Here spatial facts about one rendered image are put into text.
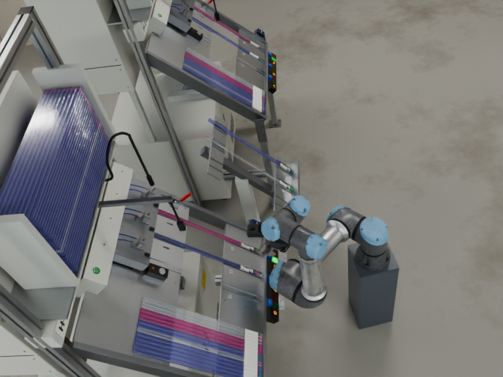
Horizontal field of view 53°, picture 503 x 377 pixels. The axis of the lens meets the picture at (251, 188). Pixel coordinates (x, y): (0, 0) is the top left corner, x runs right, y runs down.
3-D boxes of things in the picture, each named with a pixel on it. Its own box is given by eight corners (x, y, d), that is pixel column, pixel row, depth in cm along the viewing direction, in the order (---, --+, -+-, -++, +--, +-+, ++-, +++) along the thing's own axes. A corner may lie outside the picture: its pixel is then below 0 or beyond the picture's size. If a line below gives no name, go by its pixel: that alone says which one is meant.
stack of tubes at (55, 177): (112, 144, 180) (81, 85, 160) (77, 271, 148) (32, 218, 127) (78, 147, 182) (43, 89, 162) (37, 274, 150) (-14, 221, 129)
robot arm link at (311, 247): (319, 325, 195) (311, 256, 158) (296, 309, 201) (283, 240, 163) (336, 302, 200) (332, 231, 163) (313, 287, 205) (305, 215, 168)
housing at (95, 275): (118, 188, 201) (133, 169, 192) (90, 301, 170) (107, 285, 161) (99, 180, 198) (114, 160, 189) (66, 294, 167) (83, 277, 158)
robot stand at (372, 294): (380, 291, 279) (385, 235, 237) (392, 321, 268) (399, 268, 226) (348, 299, 279) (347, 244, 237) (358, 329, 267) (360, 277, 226)
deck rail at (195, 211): (257, 240, 231) (265, 234, 227) (257, 244, 230) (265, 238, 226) (111, 179, 200) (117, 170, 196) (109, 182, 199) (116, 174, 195)
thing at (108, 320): (183, 213, 213) (189, 207, 210) (162, 371, 172) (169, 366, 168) (110, 182, 199) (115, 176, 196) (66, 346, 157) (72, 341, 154)
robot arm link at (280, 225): (286, 233, 163) (306, 218, 170) (259, 218, 169) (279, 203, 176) (284, 251, 168) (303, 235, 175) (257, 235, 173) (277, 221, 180)
